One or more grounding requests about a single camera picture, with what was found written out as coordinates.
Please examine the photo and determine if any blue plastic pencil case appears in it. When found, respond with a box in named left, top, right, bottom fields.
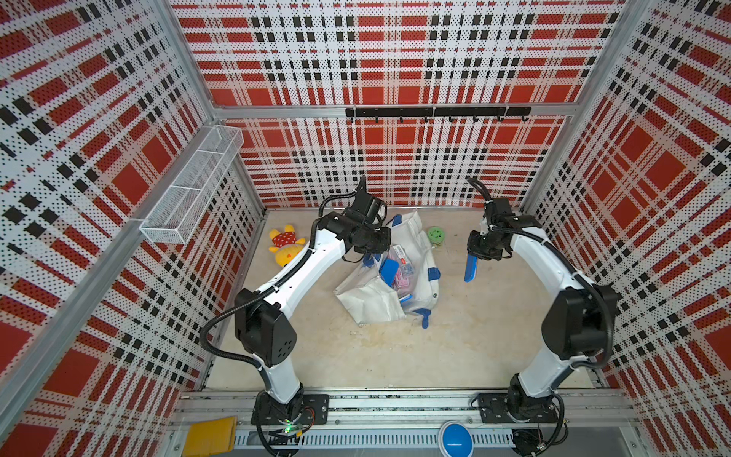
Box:
left=379, top=258, right=400, bottom=288

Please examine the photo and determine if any white canvas cartoon bag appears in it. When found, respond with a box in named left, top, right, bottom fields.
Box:
left=334, top=211, right=441, bottom=329

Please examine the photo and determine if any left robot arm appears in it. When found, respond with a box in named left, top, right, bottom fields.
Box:
left=199, top=176, right=391, bottom=423

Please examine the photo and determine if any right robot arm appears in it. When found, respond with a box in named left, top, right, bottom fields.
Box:
left=464, top=177, right=618, bottom=423

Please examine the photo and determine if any pink compass set case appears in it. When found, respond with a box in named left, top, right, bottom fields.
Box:
left=393, top=245, right=415, bottom=289

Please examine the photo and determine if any green lidded small jar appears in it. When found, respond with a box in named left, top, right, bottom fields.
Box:
left=426, top=227, right=447, bottom=248

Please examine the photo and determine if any yellow red plush toy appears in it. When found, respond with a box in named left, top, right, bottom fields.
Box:
left=268, top=224, right=308, bottom=268

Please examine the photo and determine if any blue round button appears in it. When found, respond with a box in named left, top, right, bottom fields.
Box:
left=437, top=421, right=474, bottom=457

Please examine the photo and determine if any yellow box at base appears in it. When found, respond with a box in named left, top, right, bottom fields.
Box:
left=182, top=416, right=237, bottom=457

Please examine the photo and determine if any black hook rail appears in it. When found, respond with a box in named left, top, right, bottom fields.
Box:
left=345, top=106, right=532, bottom=121

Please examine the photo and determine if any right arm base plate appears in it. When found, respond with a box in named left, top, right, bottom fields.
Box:
left=476, top=393, right=559, bottom=425

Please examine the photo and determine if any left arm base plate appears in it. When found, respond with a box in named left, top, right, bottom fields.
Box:
left=251, top=391, right=330, bottom=426

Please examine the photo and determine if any white wire mesh basket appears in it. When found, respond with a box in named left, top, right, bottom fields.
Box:
left=140, top=126, right=244, bottom=245

